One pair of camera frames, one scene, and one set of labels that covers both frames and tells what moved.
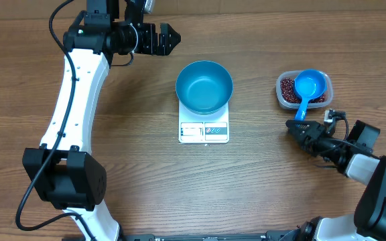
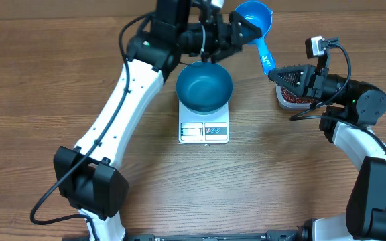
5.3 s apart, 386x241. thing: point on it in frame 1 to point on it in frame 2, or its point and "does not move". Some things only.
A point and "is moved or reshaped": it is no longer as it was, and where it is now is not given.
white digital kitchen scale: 208,128 does not move
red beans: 288,95 does not move
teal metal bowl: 204,88 does not move
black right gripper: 312,134 to 307,77
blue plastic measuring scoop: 308,85 is moved or reshaped
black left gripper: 165,49 to 233,33
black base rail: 285,235 does not move
